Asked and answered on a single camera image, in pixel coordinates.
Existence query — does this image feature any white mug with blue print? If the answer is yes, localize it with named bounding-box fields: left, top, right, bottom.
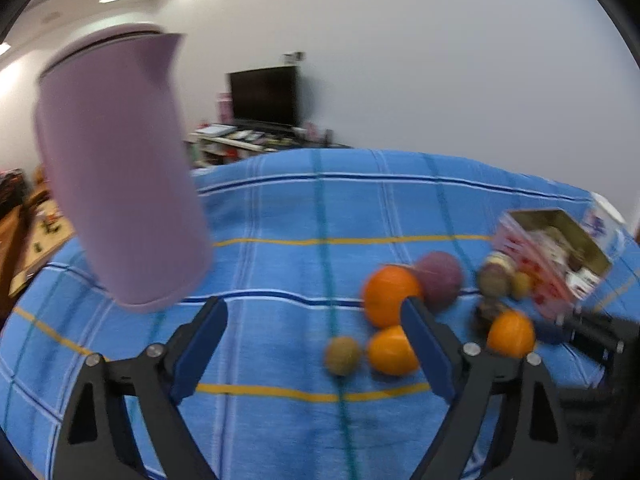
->
left=581, top=192, right=627, bottom=267

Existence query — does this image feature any small kiwi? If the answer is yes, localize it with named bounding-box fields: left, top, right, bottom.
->
left=510, top=271, right=534, bottom=299

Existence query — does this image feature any purple round fruit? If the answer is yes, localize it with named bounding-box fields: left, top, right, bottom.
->
left=415, top=251, right=464, bottom=309

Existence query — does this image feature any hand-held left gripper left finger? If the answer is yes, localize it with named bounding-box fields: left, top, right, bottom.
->
left=52, top=296, right=230, bottom=480

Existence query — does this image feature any gold tin box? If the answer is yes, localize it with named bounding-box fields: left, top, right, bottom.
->
left=492, top=208, right=615, bottom=322

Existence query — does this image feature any purple sugar cane piece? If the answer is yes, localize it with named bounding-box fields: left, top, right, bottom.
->
left=477, top=254, right=514, bottom=299

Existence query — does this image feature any large orange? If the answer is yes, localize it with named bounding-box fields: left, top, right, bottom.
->
left=362, top=264, right=424, bottom=329

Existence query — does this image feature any small brown round fruit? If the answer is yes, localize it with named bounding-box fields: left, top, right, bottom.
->
left=324, top=336, right=363, bottom=376

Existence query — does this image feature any lilac kettle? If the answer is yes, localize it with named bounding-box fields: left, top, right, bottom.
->
left=34, top=22, right=216, bottom=314

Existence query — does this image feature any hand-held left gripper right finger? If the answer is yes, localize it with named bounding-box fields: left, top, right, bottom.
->
left=399, top=297, right=576, bottom=480

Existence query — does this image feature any dark brown wrinkled fruit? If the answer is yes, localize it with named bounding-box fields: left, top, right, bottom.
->
left=475, top=298, right=507, bottom=337

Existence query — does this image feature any white television stand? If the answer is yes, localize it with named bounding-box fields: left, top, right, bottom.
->
left=184, top=122, right=352, bottom=169

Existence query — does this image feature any black television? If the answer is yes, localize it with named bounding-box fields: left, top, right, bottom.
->
left=227, top=66, right=301, bottom=129

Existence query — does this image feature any wooden coffee table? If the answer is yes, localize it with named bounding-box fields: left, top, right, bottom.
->
left=0, top=170, right=77, bottom=306

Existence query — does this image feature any blue plaid blanket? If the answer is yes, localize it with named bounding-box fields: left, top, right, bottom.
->
left=0, top=148, right=640, bottom=480

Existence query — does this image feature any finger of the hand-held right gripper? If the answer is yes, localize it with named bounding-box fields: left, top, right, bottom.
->
left=536, top=311, right=628, bottom=362

